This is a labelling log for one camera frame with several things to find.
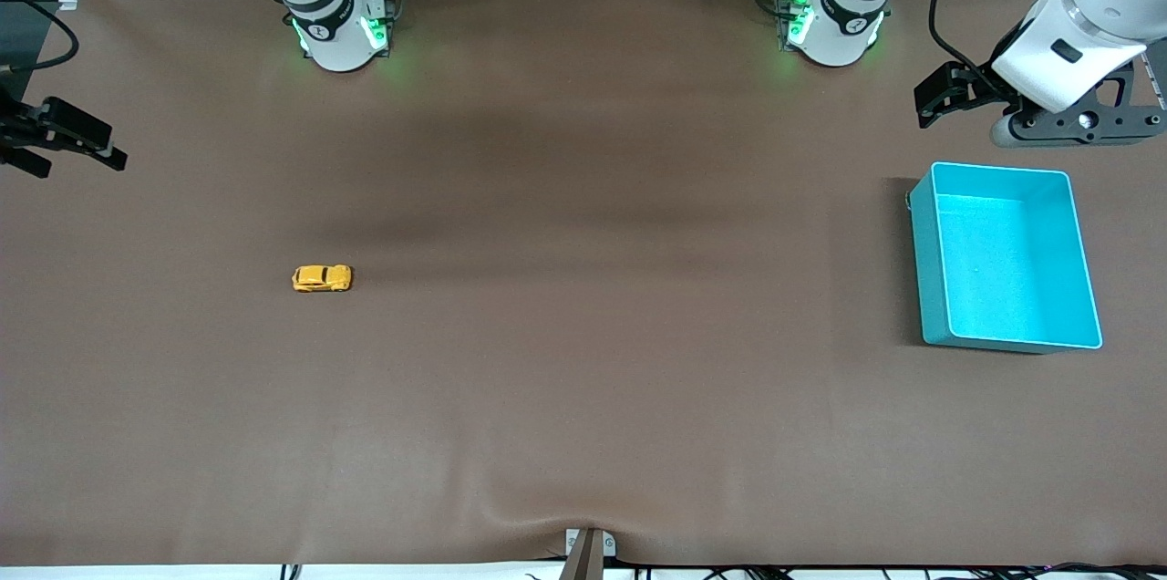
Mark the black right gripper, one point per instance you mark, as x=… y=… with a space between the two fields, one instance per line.
x=20 y=129

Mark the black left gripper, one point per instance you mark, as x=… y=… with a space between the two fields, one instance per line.
x=972 y=88

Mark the teal plastic bin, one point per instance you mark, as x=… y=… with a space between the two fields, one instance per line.
x=1012 y=261

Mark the yellow beetle toy car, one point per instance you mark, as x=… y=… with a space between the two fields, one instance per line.
x=321 y=277

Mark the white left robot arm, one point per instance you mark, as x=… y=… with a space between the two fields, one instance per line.
x=1076 y=24

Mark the brown table mat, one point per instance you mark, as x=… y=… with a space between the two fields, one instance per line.
x=583 y=334

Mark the metal table clamp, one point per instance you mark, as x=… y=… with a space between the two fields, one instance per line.
x=588 y=553

